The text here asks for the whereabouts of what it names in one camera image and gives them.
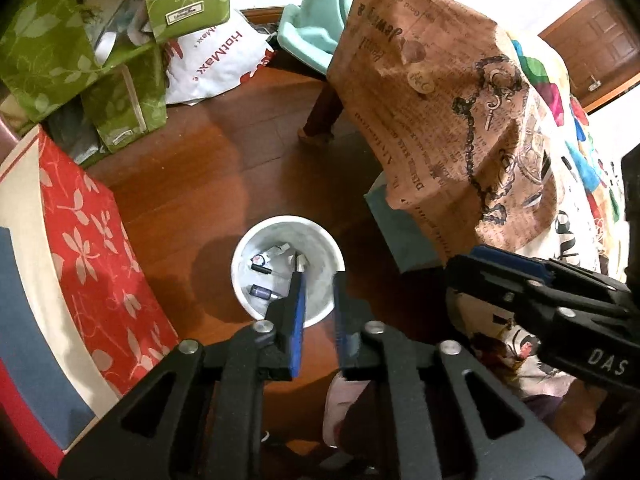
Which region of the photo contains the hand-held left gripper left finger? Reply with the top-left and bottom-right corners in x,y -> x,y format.
57,270 -> 308,480

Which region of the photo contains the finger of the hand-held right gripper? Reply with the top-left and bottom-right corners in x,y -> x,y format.
444,254 -> 558,332
470,244 -> 628,293

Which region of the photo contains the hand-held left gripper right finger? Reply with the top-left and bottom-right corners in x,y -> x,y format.
331,271 -> 586,480

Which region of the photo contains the purple cylinder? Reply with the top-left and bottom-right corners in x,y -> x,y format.
249,283 -> 282,304

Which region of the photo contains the white waste bin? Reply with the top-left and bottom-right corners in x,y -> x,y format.
231,215 -> 346,329

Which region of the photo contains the pink slipper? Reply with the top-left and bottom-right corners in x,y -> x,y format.
322,374 -> 375,450

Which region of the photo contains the teal storage box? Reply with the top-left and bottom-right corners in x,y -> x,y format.
364,172 -> 447,274

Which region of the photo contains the colourful patchwork blanket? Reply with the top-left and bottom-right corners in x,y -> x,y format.
510,32 -> 626,213

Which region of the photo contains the newspaper print bed sheet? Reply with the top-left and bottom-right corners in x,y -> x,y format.
325,0 -> 623,413

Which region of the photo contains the wooden bed leg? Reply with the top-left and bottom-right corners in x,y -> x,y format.
298,82 -> 347,147

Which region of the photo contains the red floral storage box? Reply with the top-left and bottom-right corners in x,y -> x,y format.
0,125 -> 182,479

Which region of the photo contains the brown wooden door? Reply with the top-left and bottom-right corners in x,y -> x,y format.
537,0 -> 640,114

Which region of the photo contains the small green leaf-print fabric box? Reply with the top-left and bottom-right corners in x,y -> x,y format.
81,49 -> 169,154

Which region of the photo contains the white plastic bag red print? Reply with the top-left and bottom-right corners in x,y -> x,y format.
162,7 -> 277,107

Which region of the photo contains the teal cloth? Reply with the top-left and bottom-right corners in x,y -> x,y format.
277,0 -> 359,74

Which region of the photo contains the large green leaf-print fabric box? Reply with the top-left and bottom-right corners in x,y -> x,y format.
0,0 -> 232,127

